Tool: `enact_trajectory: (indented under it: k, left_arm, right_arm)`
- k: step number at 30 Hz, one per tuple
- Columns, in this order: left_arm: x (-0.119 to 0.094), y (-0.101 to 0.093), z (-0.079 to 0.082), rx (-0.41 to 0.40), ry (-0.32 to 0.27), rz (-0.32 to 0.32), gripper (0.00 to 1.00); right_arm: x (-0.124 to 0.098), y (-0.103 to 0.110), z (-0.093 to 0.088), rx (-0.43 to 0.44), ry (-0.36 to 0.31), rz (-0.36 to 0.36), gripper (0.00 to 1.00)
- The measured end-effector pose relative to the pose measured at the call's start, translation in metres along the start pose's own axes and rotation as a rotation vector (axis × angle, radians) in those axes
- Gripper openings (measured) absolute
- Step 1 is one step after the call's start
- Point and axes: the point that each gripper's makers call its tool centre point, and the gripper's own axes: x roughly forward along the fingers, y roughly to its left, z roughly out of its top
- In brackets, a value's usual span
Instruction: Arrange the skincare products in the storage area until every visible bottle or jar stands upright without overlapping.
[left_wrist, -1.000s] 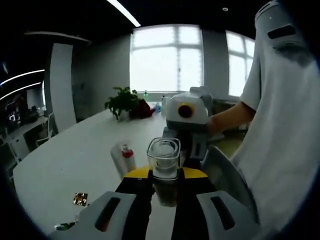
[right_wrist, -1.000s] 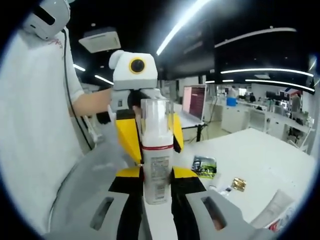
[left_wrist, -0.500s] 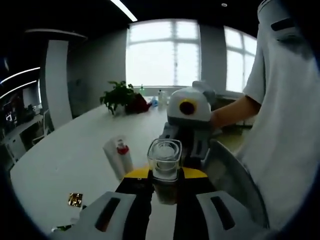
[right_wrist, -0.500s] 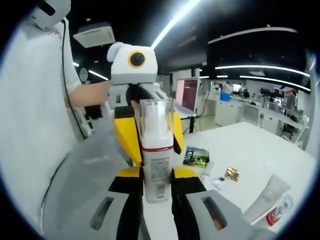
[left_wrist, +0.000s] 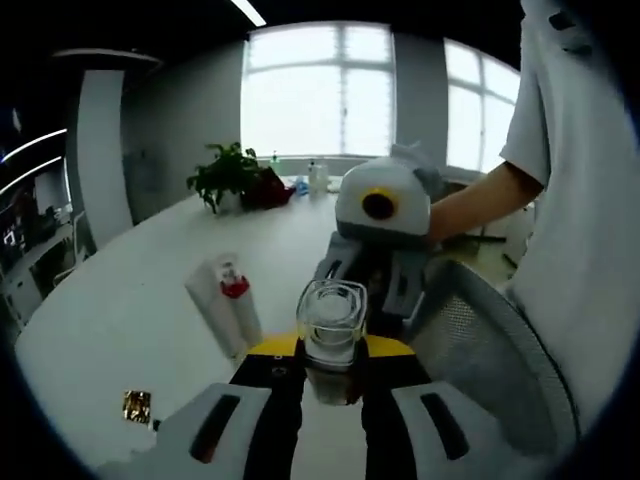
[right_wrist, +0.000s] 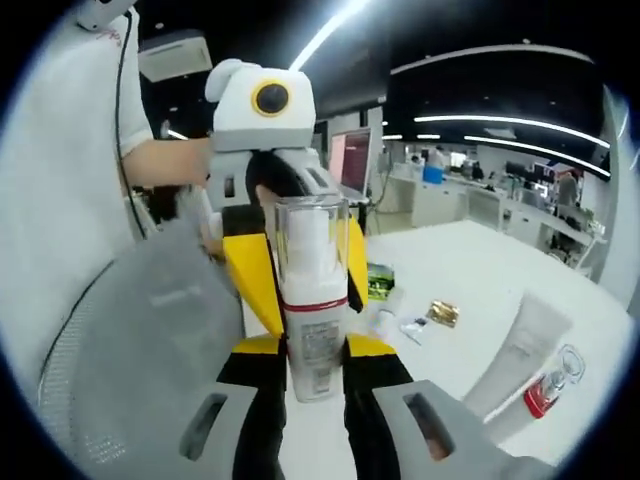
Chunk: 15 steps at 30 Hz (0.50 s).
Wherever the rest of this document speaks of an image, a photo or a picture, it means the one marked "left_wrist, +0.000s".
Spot green potted plant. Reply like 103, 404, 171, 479
187, 142, 274, 215

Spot red collar skincare pump bottle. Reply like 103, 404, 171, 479
183, 251, 265, 360

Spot white ceiling light strip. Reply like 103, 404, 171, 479
0, 128, 69, 162
0, 155, 66, 197

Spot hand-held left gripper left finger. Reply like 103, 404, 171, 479
149, 334, 307, 480

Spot person's right hand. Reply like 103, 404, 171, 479
427, 189, 482, 251

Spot white office desks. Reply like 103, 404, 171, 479
0, 189, 96, 321

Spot small white skincare bottle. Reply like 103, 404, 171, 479
294, 278, 370, 409

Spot gold foil sachet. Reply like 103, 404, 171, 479
122, 389, 153, 425

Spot large window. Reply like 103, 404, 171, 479
241, 24, 396, 159
443, 38, 521, 174

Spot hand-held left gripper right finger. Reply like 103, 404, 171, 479
357, 334, 506, 480

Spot red bag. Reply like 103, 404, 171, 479
242, 167, 299, 210

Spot grey mesh office chair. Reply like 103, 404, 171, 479
404, 257, 584, 456

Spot clear plastic bottle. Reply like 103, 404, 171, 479
308, 158, 330, 195

